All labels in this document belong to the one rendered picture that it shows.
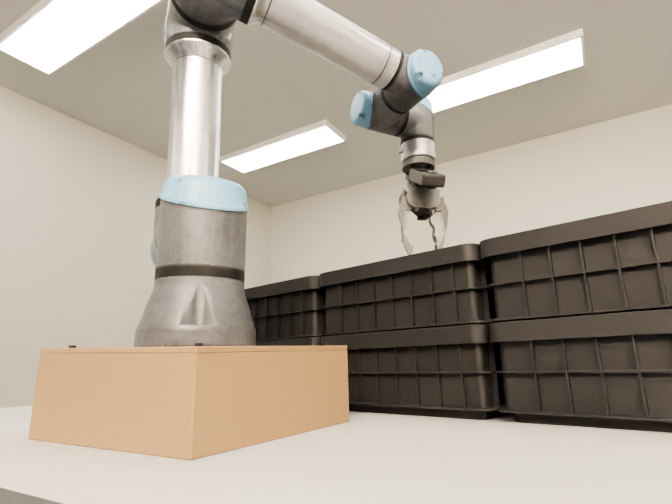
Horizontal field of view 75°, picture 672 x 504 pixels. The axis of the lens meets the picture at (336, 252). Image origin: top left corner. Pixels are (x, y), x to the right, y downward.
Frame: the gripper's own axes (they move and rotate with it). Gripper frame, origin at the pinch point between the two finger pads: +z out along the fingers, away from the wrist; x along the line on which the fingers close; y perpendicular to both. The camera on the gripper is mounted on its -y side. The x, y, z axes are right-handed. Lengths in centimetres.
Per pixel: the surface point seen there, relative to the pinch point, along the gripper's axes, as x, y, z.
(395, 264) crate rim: 10.3, -20.6, 8.3
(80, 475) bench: 40, -49, 31
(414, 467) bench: 16, -51, 31
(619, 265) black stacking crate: -10.3, -40.7, 12.6
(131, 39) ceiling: 138, 154, -174
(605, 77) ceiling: -191, 180, -185
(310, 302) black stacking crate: 23.1, -6.0, 12.3
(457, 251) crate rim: 3.1, -27.9, 8.0
